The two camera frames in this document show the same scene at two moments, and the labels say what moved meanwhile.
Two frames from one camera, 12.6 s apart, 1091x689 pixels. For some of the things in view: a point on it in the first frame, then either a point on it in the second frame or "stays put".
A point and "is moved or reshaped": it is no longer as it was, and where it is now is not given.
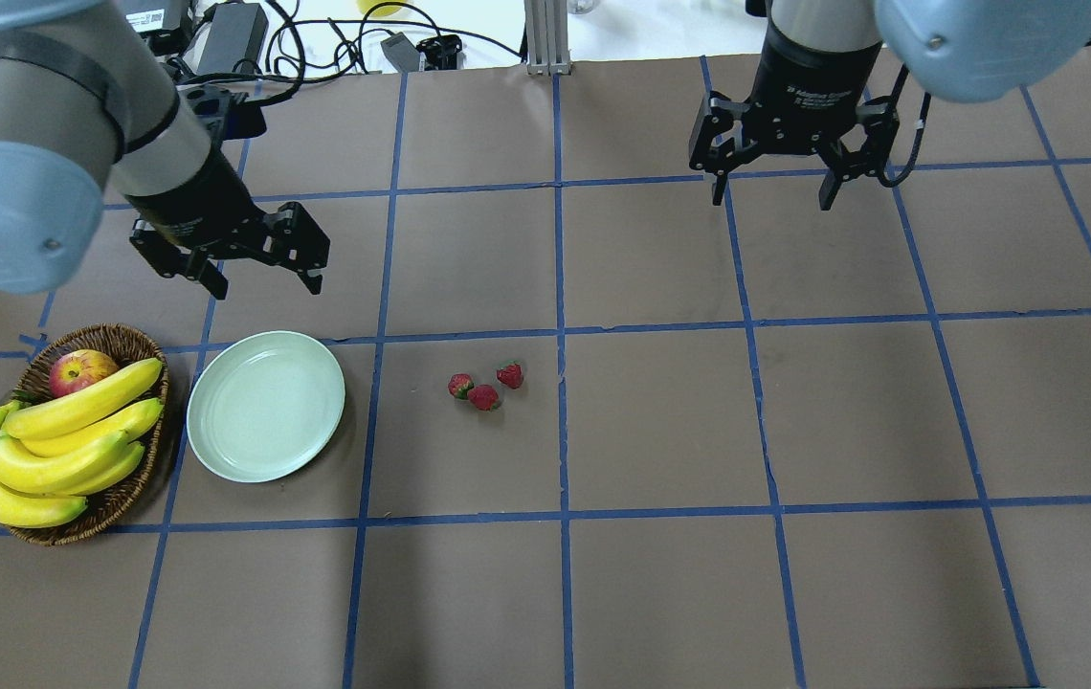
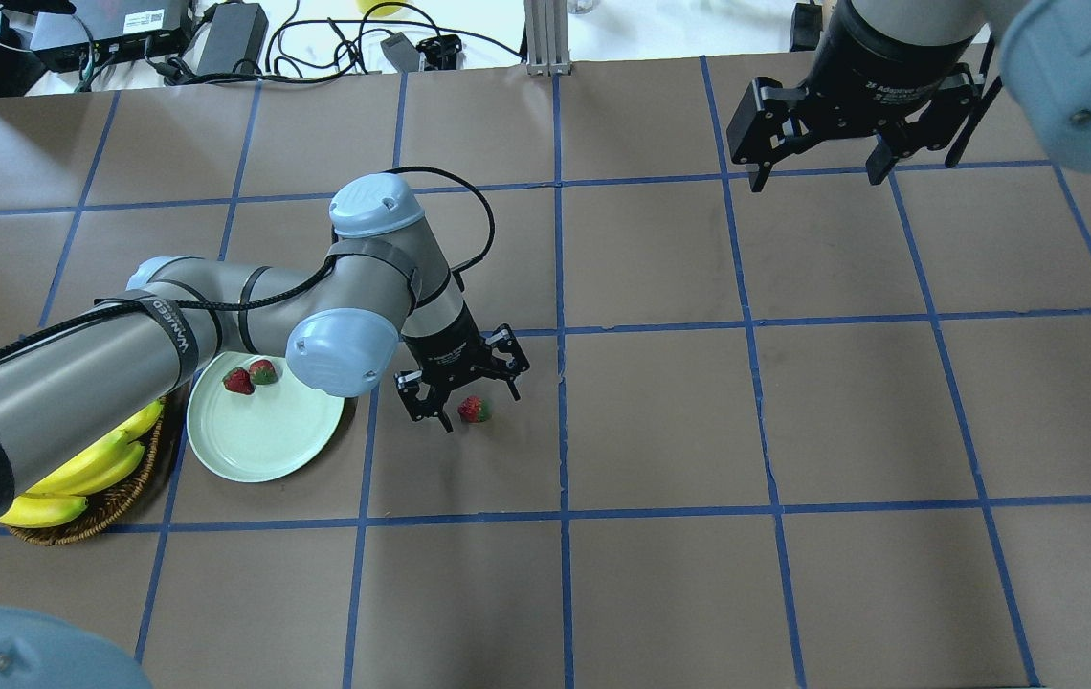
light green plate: [263, 405] stays put
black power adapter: [234, 38] stays put
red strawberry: [483, 397] is moved or reshaped
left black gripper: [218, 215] -> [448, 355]
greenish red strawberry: [511, 373] is moved or reshaped
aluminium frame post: [547, 38] stays put
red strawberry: [459, 385] is moved or reshaped
